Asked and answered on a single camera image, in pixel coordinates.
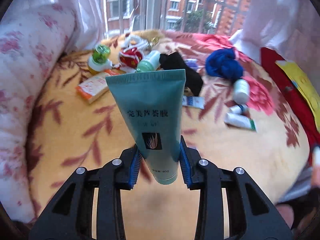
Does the orange white medicine box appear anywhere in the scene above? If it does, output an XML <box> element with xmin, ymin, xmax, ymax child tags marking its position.
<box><xmin>75</xmin><ymin>69</ymin><xmax>119</xmax><ymax>104</ymax></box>

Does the left sheer pink curtain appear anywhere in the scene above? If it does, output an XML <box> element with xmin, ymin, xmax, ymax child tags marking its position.
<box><xmin>3</xmin><ymin>0</ymin><xmax>104</xmax><ymax>52</ymax></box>

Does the small purple plastic cup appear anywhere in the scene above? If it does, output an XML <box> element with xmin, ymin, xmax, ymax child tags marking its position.
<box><xmin>185</xmin><ymin>59</ymin><xmax>199</xmax><ymax>71</ymax></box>

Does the blue crumpled cloth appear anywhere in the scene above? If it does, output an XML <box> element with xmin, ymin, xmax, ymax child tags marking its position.
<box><xmin>205</xmin><ymin>48</ymin><xmax>244</xmax><ymax>83</ymax></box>

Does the light green bottle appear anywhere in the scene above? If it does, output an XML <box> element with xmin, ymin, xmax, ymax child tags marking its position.
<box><xmin>136</xmin><ymin>50</ymin><xmax>161</xmax><ymax>73</ymax></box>

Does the white green ointment tube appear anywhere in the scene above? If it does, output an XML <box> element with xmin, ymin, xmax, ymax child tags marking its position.
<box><xmin>224</xmin><ymin>113</ymin><xmax>257</xmax><ymax>132</ymax></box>

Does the right sheer pink curtain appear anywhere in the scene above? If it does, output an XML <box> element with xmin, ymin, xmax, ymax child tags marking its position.
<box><xmin>229</xmin><ymin>0</ymin><xmax>319</xmax><ymax>83</ymax></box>

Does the floral orange bed blanket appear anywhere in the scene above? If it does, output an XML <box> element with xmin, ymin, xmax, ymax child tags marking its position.
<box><xmin>26</xmin><ymin>29</ymin><xmax>313</xmax><ymax>240</ymax></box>

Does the white cord bundle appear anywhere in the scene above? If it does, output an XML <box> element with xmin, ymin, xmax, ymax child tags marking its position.
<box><xmin>122</xmin><ymin>35</ymin><xmax>152</xmax><ymax>53</ymax></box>

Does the floral pink pillow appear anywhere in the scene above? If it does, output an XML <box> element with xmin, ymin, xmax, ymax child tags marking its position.
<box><xmin>1</xmin><ymin>4</ymin><xmax>75</xmax><ymax>223</ymax></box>

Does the teal cosmetic tube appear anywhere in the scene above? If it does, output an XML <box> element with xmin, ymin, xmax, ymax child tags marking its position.
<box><xmin>106</xmin><ymin>69</ymin><xmax>186</xmax><ymax>185</ymax></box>

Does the green ball white toy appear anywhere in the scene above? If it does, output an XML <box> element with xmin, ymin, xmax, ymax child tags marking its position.
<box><xmin>87</xmin><ymin>44</ymin><xmax>113</xmax><ymax>75</ymax></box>

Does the white blue small box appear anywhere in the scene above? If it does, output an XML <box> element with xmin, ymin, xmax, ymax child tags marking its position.
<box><xmin>182</xmin><ymin>95</ymin><xmax>204</xmax><ymax>109</ymax></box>

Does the sheer pink curtain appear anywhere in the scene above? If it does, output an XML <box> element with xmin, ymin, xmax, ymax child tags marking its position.
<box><xmin>3</xmin><ymin>0</ymin><xmax>104</xmax><ymax>52</ymax></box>
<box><xmin>229</xmin><ymin>0</ymin><xmax>319</xmax><ymax>83</ymax></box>

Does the black sock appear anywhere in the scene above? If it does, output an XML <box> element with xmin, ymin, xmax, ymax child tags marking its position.
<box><xmin>159</xmin><ymin>51</ymin><xmax>203</xmax><ymax>96</ymax></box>

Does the red white fabric pouch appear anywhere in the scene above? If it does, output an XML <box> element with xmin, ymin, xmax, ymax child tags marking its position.
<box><xmin>118</xmin><ymin>47</ymin><xmax>144</xmax><ymax>73</ymax></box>

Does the red blanket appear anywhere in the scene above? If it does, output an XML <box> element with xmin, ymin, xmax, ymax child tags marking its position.
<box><xmin>260</xmin><ymin>47</ymin><xmax>319</xmax><ymax>163</ymax></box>

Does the window frame with bars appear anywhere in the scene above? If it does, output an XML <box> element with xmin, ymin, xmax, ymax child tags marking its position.
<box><xmin>98</xmin><ymin>0</ymin><xmax>252</xmax><ymax>37</ymax></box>

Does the small dark dropper bottle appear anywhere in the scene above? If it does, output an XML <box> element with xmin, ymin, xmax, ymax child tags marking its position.
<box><xmin>229</xmin><ymin>105</ymin><xmax>248</xmax><ymax>115</ymax></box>

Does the yellow patterned pillow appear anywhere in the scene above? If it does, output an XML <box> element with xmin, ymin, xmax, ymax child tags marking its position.
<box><xmin>276</xmin><ymin>60</ymin><xmax>319</xmax><ymax>132</ymax></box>

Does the white green plastic bottle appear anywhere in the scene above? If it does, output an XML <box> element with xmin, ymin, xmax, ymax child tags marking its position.
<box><xmin>233</xmin><ymin>79</ymin><xmax>249</xmax><ymax>105</ymax></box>

